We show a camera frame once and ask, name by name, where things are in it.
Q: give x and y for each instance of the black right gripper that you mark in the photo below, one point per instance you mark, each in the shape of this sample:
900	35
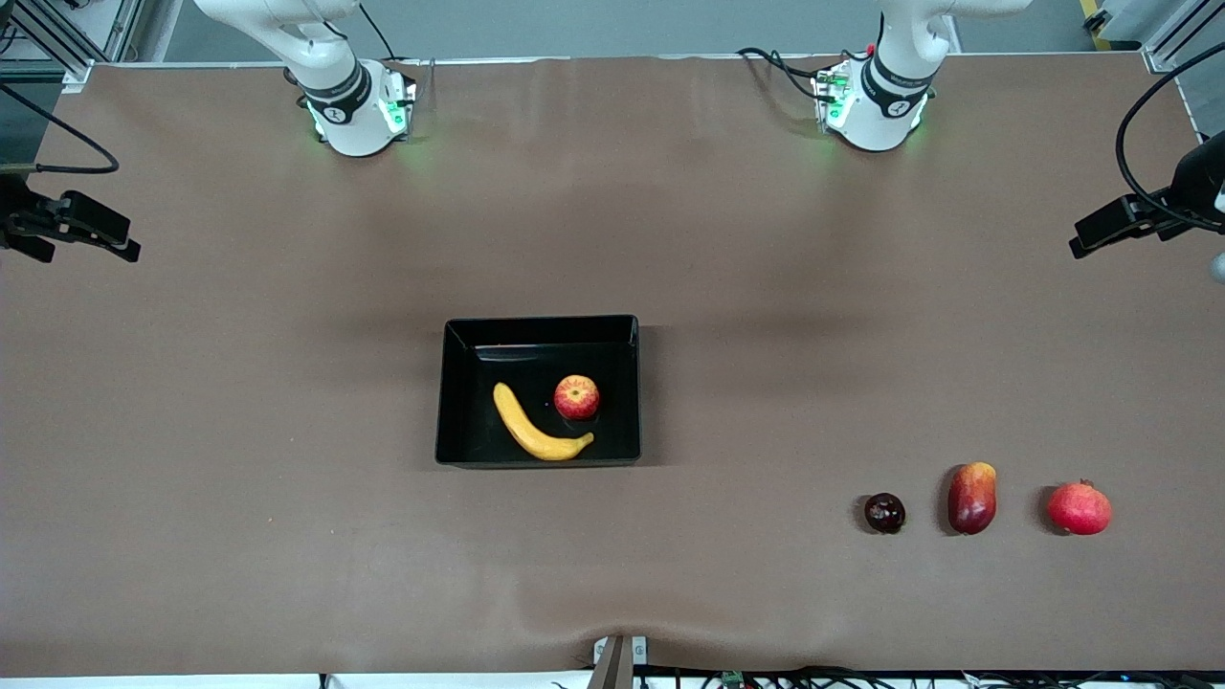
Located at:
13	209

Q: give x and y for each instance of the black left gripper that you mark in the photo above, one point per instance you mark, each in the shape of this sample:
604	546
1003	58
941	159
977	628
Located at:
1198	188

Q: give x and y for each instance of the black plastic box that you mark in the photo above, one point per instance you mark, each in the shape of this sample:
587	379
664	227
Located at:
478	383

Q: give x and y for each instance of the yellow banana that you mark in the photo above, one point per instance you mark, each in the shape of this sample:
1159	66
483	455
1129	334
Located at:
522	426

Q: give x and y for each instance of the red yellow apple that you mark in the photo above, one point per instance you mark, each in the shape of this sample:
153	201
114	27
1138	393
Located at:
577	397

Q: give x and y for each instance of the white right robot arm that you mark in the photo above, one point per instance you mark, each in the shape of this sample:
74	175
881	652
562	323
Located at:
359	120

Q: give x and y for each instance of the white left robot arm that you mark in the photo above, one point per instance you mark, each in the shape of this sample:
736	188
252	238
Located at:
876	115

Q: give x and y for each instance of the brown table mat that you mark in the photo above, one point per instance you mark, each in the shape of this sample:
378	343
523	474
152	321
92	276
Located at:
287	383

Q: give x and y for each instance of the red pomegranate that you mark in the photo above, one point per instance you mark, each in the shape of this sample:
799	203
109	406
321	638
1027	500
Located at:
1080	509

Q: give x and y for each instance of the red orange mango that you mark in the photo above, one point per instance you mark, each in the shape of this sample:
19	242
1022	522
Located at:
971	500

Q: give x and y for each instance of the dark purple plum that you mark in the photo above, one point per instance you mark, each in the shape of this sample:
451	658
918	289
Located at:
884	514

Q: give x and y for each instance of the small green circuit board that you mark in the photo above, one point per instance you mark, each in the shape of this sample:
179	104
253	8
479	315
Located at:
733	678

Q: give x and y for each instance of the silver aluminium frame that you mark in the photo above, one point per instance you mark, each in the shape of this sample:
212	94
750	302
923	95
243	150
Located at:
1177	33
67	53

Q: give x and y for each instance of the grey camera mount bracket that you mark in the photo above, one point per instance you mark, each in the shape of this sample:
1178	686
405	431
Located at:
617	660

